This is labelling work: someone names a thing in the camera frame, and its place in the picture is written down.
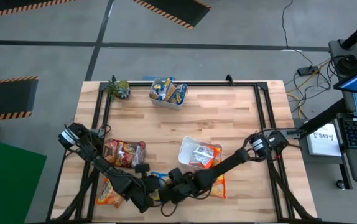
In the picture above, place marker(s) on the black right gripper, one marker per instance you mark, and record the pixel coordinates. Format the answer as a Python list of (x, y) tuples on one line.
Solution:
[(183, 189)]

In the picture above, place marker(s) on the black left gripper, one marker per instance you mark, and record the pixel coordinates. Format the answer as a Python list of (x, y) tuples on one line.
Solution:
[(150, 186)]

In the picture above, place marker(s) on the red Maruchan ramen pack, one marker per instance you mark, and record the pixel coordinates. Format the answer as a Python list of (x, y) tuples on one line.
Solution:
[(139, 154), (125, 152), (111, 151)]

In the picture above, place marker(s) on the orange Maruchan ramen pack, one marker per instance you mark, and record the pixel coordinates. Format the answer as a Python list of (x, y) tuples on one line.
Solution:
[(107, 196), (217, 155), (201, 154), (219, 188)]

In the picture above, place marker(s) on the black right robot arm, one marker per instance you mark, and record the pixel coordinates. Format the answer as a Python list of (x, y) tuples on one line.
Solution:
[(225, 165)]

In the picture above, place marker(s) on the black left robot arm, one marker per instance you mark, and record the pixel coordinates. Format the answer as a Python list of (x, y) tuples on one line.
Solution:
[(104, 165)]

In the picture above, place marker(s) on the white plastic bin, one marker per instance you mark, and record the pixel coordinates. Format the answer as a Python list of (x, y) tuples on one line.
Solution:
[(184, 149)]

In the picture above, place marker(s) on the translucent grey plastic bin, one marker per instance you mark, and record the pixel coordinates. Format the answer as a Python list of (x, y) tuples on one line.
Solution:
[(153, 104)]

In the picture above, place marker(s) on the potted succulent plant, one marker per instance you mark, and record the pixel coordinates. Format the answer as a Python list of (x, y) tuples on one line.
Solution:
[(121, 90)]

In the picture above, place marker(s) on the blue tape strip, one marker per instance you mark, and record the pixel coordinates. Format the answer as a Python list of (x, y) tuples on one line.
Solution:
[(149, 78)]

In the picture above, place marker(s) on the black table clamp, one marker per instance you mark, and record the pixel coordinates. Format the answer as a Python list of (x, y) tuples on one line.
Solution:
[(114, 78), (229, 79)]

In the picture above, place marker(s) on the green floor panel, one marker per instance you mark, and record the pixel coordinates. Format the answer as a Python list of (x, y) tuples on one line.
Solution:
[(4, 180)]

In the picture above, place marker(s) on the white paper sheet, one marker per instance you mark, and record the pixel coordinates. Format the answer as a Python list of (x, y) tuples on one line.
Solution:
[(324, 140)]

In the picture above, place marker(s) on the black hazard-striped floor mat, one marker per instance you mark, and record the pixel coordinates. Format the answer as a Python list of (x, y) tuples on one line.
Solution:
[(178, 11), (4, 96), (10, 4)]

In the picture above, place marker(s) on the black caster wheel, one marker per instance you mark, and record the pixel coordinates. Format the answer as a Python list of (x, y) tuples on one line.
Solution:
[(340, 184)]

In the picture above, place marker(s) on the black diagonal beam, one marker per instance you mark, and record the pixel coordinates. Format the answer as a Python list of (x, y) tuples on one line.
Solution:
[(324, 116)]

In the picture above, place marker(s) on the black power adapter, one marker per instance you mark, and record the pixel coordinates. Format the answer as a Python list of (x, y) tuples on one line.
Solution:
[(307, 71)]

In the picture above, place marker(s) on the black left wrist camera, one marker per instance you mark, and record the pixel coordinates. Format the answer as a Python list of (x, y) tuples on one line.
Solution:
[(142, 168)]

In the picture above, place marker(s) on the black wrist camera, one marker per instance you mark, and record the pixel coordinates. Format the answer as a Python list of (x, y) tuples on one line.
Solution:
[(177, 174), (142, 168)]

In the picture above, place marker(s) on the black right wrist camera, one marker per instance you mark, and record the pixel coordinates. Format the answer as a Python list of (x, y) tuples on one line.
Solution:
[(177, 174)]

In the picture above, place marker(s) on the black aluminium rig frame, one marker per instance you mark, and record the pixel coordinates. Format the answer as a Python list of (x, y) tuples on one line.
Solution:
[(197, 84)]

